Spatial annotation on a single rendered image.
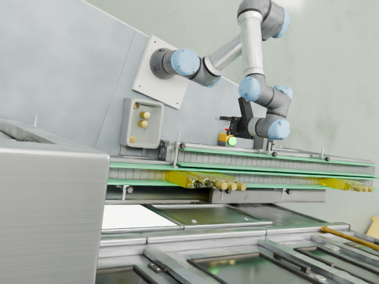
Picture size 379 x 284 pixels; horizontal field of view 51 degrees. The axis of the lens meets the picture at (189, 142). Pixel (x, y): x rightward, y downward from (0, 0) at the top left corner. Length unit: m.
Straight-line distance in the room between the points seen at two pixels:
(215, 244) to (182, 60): 0.81
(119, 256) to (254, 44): 0.85
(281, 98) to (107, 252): 0.78
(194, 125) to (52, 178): 1.78
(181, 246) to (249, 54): 0.71
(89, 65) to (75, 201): 1.49
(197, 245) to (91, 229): 1.02
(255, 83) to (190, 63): 0.52
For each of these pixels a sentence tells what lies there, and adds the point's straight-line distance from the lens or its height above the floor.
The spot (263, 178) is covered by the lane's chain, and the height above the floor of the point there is 0.88.
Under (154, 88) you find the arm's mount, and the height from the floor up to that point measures 0.78.
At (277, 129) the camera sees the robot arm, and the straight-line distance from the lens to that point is 1.42.
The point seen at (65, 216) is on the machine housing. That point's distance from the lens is 0.41.
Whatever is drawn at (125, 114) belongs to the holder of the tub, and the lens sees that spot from 1.90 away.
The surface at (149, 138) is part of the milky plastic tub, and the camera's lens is 1.98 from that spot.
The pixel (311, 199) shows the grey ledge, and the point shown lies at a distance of 2.70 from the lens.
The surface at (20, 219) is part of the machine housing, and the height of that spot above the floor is 2.13.
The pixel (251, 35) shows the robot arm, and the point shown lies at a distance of 1.50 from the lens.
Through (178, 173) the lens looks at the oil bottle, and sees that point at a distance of 1.83.
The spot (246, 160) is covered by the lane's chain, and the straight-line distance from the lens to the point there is 2.23.
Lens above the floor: 2.50
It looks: 55 degrees down
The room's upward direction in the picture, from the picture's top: 102 degrees clockwise
